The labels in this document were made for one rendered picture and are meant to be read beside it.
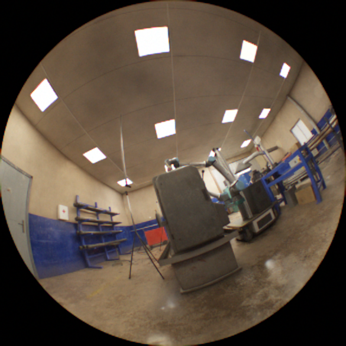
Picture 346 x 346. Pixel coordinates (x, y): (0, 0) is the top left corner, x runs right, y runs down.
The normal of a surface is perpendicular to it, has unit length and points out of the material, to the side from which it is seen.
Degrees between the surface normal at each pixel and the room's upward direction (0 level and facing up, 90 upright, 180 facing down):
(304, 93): 90
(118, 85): 180
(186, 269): 90
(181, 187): 90
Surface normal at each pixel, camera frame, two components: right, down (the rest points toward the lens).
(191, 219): -0.06, -0.41
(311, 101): -0.94, 0.32
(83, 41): 0.32, 0.86
